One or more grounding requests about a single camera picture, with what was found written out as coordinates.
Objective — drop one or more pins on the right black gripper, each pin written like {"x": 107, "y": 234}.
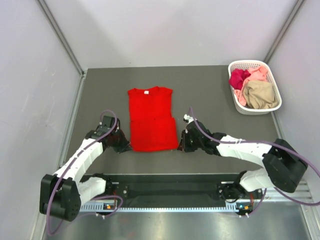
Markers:
{"x": 183, "y": 146}

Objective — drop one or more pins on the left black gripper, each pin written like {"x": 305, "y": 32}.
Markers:
{"x": 125, "y": 145}

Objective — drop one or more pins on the red t shirt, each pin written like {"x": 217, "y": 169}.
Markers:
{"x": 152, "y": 126}

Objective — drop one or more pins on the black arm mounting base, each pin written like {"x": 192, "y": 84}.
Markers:
{"x": 146, "y": 191}

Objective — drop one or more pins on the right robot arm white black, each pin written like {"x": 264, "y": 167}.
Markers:
{"x": 279, "y": 166}

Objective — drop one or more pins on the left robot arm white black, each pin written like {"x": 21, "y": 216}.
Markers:
{"x": 63, "y": 193}

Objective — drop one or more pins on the magenta t shirt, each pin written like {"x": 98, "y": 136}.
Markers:
{"x": 238, "y": 77}

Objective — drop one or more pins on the white plastic laundry basket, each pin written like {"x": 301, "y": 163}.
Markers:
{"x": 245, "y": 65}

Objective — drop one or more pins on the beige t shirt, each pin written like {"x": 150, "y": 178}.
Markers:
{"x": 259, "y": 95}

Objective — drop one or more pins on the pink t shirt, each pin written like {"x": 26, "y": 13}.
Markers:
{"x": 256, "y": 74}

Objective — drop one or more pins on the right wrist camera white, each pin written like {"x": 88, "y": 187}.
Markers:
{"x": 188, "y": 119}

